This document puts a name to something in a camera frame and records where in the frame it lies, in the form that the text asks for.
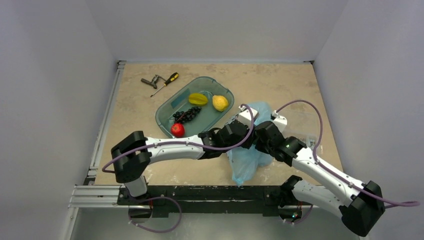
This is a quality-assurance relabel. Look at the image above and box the light blue plastic bag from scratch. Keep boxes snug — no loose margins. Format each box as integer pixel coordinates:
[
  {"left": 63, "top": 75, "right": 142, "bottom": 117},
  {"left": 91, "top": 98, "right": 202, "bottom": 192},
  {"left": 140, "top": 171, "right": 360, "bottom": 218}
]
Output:
[{"left": 226, "top": 101, "right": 273, "bottom": 187}]

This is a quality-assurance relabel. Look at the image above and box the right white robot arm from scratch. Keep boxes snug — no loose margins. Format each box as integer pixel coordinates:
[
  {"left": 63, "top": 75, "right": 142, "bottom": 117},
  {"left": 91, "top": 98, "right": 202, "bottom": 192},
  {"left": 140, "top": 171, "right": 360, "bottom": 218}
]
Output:
[{"left": 254, "top": 121, "right": 386, "bottom": 237}]

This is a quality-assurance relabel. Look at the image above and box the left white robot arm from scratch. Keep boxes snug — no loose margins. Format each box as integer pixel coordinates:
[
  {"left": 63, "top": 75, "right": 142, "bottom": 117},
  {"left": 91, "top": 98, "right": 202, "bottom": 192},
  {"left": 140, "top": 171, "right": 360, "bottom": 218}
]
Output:
[{"left": 111, "top": 120, "right": 255, "bottom": 198}]

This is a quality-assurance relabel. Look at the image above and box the yellow fake lemon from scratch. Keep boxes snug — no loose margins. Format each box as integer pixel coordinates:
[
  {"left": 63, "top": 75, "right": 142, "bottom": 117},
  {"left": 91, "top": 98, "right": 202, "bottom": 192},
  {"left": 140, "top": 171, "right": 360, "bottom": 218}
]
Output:
[{"left": 212, "top": 95, "right": 229, "bottom": 112}]

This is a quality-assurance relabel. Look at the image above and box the yellow fake starfruit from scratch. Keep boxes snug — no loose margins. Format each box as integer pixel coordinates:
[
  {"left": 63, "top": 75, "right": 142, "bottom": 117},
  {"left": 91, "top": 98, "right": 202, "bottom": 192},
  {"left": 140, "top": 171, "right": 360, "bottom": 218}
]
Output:
[{"left": 188, "top": 93, "right": 209, "bottom": 106}]

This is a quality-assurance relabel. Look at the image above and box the dark fake grape bunch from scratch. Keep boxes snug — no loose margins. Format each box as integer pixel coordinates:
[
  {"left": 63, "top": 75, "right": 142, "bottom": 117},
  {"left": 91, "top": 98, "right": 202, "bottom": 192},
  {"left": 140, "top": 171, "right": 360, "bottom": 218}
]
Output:
[{"left": 172, "top": 106, "right": 202, "bottom": 124}]

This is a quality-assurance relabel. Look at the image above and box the red fake apple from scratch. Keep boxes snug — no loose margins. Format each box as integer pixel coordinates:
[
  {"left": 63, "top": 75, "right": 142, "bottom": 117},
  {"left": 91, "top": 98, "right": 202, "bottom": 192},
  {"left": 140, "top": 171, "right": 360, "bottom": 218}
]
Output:
[{"left": 170, "top": 122, "right": 185, "bottom": 138}]

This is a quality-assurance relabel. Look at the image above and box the teal plastic tray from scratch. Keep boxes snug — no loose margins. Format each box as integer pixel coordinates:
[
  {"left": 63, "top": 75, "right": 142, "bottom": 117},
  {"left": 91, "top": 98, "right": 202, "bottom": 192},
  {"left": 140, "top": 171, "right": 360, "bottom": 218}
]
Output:
[{"left": 155, "top": 76, "right": 235, "bottom": 138}]

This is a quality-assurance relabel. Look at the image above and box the yellow black screwdriver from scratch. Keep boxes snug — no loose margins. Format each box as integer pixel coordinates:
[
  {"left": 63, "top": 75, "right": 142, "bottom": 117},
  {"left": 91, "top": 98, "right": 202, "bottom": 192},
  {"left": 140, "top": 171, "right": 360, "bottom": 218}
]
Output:
[{"left": 150, "top": 72, "right": 180, "bottom": 97}]

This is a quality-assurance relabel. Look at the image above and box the grey metal tool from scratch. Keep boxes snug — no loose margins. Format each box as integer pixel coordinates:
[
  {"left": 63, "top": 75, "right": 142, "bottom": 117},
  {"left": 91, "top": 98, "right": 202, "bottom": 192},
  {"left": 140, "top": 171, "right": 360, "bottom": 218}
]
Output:
[{"left": 140, "top": 74, "right": 165, "bottom": 89}]

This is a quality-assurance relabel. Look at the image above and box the clear plastic screw box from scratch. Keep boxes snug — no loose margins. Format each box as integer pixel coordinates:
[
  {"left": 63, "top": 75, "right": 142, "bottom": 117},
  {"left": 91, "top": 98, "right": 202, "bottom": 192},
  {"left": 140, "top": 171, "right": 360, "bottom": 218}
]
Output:
[{"left": 279, "top": 109, "right": 320, "bottom": 149}]

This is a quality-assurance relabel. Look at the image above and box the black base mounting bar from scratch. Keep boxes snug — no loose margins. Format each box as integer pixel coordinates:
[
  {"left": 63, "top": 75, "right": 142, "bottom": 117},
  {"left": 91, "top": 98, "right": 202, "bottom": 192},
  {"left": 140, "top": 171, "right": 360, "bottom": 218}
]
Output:
[{"left": 117, "top": 185, "right": 303, "bottom": 221}]

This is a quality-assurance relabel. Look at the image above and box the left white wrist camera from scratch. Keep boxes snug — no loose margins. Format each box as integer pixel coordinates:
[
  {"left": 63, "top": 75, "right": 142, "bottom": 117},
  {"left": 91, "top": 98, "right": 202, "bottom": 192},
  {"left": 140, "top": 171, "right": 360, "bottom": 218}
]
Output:
[{"left": 235, "top": 105, "right": 259, "bottom": 127}]

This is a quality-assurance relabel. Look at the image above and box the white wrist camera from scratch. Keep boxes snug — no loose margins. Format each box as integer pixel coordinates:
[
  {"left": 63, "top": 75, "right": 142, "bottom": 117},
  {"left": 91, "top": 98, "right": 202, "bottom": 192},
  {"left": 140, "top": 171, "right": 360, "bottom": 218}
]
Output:
[
  {"left": 235, "top": 105, "right": 259, "bottom": 127},
  {"left": 271, "top": 110, "right": 288, "bottom": 133}
]

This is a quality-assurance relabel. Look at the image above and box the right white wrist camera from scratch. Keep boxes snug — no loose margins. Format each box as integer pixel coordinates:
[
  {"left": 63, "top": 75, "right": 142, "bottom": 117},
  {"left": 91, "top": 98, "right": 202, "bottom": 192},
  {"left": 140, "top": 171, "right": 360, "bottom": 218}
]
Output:
[{"left": 271, "top": 110, "right": 288, "bottom": 133}]

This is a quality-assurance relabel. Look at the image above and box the aluminium frame rail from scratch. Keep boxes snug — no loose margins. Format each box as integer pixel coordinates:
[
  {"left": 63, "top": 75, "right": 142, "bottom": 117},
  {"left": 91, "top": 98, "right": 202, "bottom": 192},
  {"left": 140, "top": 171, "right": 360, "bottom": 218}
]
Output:
[{"left": 68, "top": 60, "right": 127, "bottom": 209}]

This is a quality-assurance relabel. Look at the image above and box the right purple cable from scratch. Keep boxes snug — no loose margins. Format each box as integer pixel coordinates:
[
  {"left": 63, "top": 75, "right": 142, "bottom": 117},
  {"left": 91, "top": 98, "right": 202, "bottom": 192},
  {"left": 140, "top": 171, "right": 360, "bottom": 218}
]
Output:
[{"left": 276, "top": 99, "right": 421, "bottom": 226}]

